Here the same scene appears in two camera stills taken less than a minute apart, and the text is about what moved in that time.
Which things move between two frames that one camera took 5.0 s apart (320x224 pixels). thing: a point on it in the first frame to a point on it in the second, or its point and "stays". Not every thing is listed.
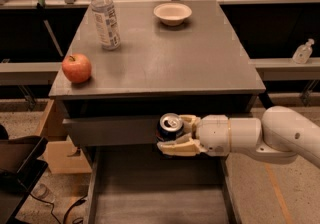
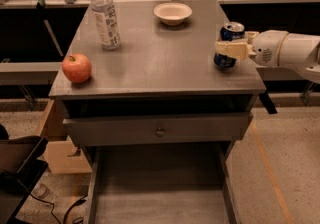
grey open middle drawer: [139, 184] stays
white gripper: [214, 133] to [267, 49]
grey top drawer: [138, 131] stays
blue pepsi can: [170, 126] to [229, 31]
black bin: [21, 169] stays
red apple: [77, 68] stays
